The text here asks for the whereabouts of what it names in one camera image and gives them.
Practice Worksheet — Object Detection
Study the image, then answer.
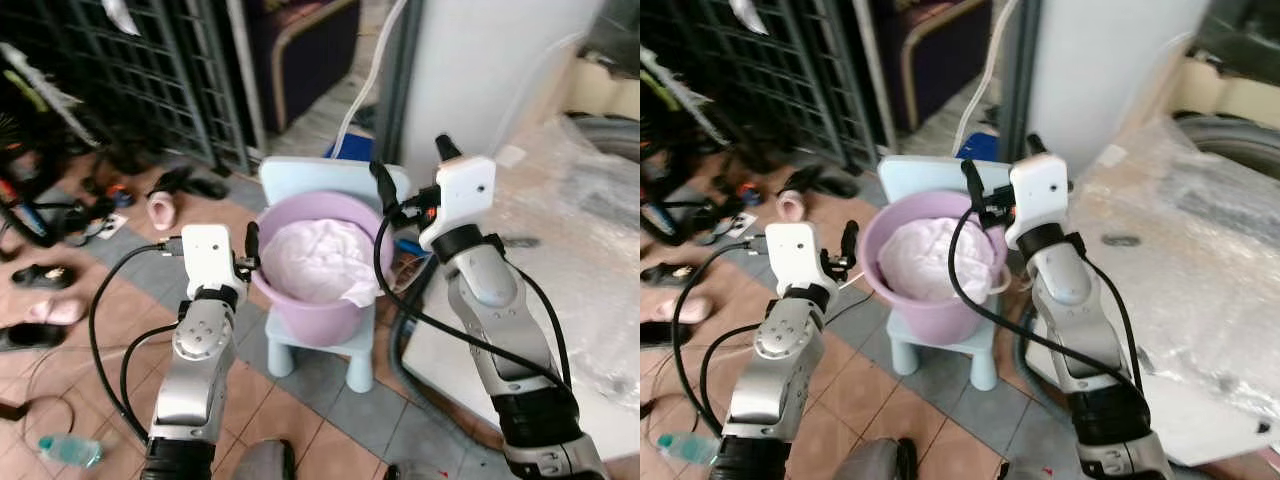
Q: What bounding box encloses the light blue plastic stool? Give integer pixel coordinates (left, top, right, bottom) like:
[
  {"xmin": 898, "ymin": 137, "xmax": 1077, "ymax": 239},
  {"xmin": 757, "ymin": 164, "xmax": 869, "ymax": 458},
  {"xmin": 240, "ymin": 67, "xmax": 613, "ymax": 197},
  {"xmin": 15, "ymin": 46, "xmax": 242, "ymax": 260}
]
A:
[
  {"xmin": 257, "ymin": 156, "xmax": 412, "ymax": 394},
  {"xmin": 877, "ymin": 154, "xmax": 1017, "ymax": 392}
]

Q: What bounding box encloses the black shoe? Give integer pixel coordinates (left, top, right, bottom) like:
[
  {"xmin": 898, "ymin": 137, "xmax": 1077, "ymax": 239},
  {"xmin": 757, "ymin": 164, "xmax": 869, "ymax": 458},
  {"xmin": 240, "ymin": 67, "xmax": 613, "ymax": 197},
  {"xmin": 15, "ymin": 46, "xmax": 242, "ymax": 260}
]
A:
[
  {"xmin": 152, "ymin": 164, "xmax": 230, "ymax": 202},
  {"xmin": 786, "ymin": 162, "xmax": 861, "ymax": 199}
]

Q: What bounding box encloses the white cloth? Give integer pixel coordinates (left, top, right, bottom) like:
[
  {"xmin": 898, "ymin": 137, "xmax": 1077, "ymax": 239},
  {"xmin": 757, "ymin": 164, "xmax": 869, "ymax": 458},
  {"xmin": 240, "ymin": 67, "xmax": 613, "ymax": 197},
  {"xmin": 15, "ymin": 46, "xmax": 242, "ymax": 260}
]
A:
[
  {"xmin": 262, "ymin": 217, "xmax": 383, "ymax": 308},
  {"xmin": 874, "ymin": 214, "xmax": 1007, "ymax": 303}
]

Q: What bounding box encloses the purple plastic bucket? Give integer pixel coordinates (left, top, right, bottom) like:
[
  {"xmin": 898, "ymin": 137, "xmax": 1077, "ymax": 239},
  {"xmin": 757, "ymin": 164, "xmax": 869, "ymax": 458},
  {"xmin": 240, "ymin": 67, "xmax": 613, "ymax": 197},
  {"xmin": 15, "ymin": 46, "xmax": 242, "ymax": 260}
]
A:
[
  {"xmin": 857, "ymin": 189, "xmax": 1012, "ymax": 343},
  {"xmin": 249, "ymin": 191, "xmax": 397, "ymax": 347}
]

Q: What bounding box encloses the dark purple armchair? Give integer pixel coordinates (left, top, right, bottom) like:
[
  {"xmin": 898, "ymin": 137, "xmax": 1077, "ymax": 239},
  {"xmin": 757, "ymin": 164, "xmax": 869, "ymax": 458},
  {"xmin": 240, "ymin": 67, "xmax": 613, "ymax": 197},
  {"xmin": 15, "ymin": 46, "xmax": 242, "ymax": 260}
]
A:
[
  {"xmin": 878, "ymin": 0, "xmax": 995, "ymax": 135},
  {"xmin": 243, "ymin": 0, "xmax": 362, "ymax": 133}
]

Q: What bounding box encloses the pale pink slipper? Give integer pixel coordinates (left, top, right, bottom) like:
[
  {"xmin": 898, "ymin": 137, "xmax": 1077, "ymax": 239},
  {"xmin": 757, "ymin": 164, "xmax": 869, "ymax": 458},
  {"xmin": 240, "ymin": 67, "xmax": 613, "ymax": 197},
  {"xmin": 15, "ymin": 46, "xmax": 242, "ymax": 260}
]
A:
[
  {"xmin": 652, "ymin": 296, "xmax": 713, "ymax": 324},
  {"xmin": 24, "ymin": 297, "xmax": 88, "ymax": 327}
]

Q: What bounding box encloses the black tyre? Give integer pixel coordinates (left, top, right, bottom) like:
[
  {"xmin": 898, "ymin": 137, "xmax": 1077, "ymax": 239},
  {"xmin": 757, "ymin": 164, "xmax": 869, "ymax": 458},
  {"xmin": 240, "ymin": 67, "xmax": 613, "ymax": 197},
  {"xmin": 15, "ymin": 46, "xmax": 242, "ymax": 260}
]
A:
[
  {"xmin": 1174, "ymin": 111, "xmax": 1280, "ymax": 179},
  {"xmin": 568, "ymin": 111, "xmax": 641, "ymax": 163}
]

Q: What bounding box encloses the black sandal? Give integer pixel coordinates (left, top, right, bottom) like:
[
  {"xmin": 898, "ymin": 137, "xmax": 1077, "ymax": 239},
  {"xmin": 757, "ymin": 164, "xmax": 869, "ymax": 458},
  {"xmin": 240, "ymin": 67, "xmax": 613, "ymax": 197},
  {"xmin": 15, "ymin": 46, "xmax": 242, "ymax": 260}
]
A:
[
  {"xmin": 9, "ymin": 262, "xmax": 74, "ymax": 292},
  {"xmin": 641, "ymin": 262, "xmax": 699, "ymax": 289}
]

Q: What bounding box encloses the clear plastic sheet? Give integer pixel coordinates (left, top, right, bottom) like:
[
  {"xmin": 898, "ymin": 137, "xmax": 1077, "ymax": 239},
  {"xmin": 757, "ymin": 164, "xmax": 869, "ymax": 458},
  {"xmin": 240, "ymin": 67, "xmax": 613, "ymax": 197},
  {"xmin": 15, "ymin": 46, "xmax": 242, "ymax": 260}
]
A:
[
  {"xmin": 1072, "ymin": 118, "xmax": 1280, "ymax": 423},
  {"xmin": 478, "ymin": 114, "xmax": 641, "ymax": 403}
]

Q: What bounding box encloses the black slipper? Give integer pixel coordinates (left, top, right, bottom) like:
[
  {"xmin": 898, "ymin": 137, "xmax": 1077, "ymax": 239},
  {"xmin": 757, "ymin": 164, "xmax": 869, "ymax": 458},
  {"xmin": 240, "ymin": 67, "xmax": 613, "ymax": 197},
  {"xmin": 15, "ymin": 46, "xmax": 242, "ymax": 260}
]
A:
[
  {"xmin": 0, "ymin": 322, "xmax": 68, "ymax": 352},
  {"xmin": 640, "ymin": 320, "xmax": 693, "ymax": 350}
]

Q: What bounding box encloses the grey robot leg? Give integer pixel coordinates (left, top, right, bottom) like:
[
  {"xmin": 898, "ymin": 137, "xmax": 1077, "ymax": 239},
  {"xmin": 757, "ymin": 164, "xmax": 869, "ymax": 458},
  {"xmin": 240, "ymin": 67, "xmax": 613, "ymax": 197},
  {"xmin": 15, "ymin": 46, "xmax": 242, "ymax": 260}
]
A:
[
  {"xmin": 834, "ymin": 437, "xmax": 917, "ymax": 480},
  {"xmin": 234, "ymin": 439, "xmax": 297, "ymax": 480}
]

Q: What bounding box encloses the dark metal grid gate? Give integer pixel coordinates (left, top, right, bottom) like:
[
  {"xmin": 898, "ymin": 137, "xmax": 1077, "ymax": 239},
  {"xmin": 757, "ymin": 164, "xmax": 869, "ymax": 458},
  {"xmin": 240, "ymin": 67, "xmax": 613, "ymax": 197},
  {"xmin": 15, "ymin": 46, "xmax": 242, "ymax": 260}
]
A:
[
  {"xmin": 640, "ymin": 0, "xmax": 881, "ymax": 173},
  {"xmin": 0, "ymin": 0, "xmax": 253, "ymax": 173}
]

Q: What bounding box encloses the bicycle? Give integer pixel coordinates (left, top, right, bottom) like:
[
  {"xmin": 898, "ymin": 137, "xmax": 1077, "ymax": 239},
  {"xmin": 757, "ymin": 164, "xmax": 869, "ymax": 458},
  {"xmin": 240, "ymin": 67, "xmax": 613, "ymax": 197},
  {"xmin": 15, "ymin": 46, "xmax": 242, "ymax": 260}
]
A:
[
  {"xmin": 0, "ymin": 40, "xmax": 96, "ymax": 251},
  {"xmin": 640, "ymin": 45, "xmax": 726, "ymax": 246}
]

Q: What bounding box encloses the clear plastic water bottle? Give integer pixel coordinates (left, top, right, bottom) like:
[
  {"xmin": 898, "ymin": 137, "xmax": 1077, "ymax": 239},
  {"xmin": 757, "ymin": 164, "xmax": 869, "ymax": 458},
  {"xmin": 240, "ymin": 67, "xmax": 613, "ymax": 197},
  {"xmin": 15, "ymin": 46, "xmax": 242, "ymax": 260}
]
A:
[
  {"xmin": 656, "ymin": 431, "xmax": 722, "ymax": 467},
  {"xmin": 37, "ymin": 434, "xmax": 104, "ymax": 470}
]

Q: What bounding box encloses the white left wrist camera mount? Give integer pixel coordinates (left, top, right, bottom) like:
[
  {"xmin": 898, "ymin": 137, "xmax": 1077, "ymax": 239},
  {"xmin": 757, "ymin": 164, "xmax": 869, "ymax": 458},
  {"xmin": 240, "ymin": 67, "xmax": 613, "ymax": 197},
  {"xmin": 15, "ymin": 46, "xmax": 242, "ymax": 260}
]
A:
[
  {"xmin": 764, "ymin": 222, "xmax": 827, "ymax": 297},
  {"xmin": 181, "ymin": 224, "xmax": 242, "ymax": 297}
]

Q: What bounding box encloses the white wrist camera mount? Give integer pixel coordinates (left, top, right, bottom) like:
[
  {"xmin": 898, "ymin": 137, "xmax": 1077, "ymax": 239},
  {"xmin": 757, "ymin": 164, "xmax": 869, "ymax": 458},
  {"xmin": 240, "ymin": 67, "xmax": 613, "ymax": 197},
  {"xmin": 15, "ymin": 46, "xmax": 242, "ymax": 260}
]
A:
[
  {"xmin": 1004, "ymin": 155, "xmax": 1072, "ymax": 252},
  {"xmin": 181, "ymin": 224, "xmax": 242, "ymax": 297},
  {"xmin": 764, "ymin": 222, "xmax": 827, "ymax": 297},
  {"xmin": 419, "ymin": 155, "xmax": 497, "ymax": 252}
]

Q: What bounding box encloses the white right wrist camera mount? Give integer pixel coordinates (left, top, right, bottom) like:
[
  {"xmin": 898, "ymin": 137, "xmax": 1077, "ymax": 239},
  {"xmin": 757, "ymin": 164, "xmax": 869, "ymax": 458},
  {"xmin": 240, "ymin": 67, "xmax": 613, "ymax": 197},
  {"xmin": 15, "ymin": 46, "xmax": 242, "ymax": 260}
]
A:
[
  {"xmin": 1004, "ymin": 155, "xmax": 1072, "ymax": 252},
  {"xmin": 419, "ymin": 155, "xmax": 497, "ymax": 252}
]

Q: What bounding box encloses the white hose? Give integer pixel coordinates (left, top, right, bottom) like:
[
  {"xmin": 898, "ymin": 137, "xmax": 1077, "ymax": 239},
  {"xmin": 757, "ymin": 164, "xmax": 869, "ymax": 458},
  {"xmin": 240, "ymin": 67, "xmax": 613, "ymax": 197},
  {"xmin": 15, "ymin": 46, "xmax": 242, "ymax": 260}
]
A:
[
  {"xmin": 952, "ymin": 0, "xmax": 1021, "ymax": 159},
  {"xmin": 333, "ymin": 0, "xmax": 409, "ymax": 161}
]

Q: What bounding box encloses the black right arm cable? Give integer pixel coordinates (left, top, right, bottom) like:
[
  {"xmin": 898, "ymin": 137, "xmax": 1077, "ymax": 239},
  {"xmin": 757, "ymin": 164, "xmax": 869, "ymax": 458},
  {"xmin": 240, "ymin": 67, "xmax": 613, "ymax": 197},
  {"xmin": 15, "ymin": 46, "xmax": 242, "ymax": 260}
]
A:
[
  {"xmin": 372, "ymin": 214, "xmax": 573, "ymax": 393},
  {"xmin": 947, "ymin": 205, "xmax": 1143, "ymax": 393}
]

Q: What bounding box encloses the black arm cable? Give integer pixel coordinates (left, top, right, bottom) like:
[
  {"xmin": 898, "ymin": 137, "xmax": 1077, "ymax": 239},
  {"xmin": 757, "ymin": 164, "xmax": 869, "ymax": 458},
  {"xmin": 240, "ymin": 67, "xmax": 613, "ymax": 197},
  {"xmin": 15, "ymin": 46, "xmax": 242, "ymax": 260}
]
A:
[
  {"xmin": 672, "ymin": 238, "xmax": 769, "ymax": 439},
  {"xmin": 87, "ymin": 238, "xmax": 187, "ymax": 443},
  {"xmin": 372, "ymin": 214, "xmax": 573, "ymax": 393},
  {"xmin": 947, "ymin": 205, "xmax": 1143, "ymax": 393}
]

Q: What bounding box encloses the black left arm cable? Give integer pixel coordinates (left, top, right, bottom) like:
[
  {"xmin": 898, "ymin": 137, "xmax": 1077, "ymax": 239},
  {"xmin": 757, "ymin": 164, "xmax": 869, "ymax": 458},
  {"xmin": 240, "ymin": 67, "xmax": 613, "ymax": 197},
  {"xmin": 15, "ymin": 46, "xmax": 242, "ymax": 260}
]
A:
[
  {"xmin": 87, "ymin": 238, "xmax": 187, "ymax": 443},
  {"xmin": 672, "ymin": 238, "xmax": 769, "ymax": 439}
]

